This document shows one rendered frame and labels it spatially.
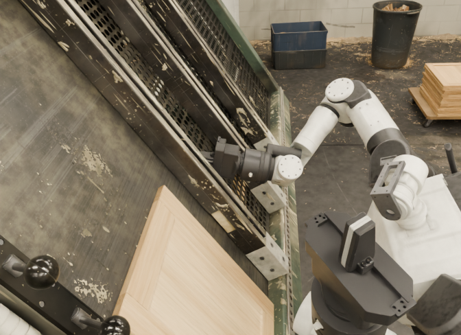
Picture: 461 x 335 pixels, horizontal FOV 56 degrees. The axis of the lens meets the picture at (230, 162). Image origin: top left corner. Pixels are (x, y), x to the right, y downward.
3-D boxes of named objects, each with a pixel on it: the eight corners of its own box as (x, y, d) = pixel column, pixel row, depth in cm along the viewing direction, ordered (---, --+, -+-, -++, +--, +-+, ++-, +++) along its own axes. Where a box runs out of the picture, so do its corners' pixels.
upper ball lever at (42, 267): (11, 286, 57) (49, 298, 47) (-13, 268, 55) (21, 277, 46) (32, 262, 59) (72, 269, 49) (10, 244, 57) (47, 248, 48)
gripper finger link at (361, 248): (374, 213, 38) (369, 250, 42) (346, 231, 37) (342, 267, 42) (388, 226, 37) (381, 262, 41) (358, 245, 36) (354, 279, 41)
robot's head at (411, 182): (434, 190, 82) (424, 154, 78) (420, 230, 76) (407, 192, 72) (399, 189, 87) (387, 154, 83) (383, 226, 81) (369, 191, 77)
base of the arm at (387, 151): (388, 178, 114) (429, 157, 108) (404, 221, 105) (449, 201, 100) (357, 154, 105) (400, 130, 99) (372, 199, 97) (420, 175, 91)
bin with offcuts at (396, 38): (418, 71, 482) (429, 10, 446) (370, 71, 486) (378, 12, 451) (405, 54, 525) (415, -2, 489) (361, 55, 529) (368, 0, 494)
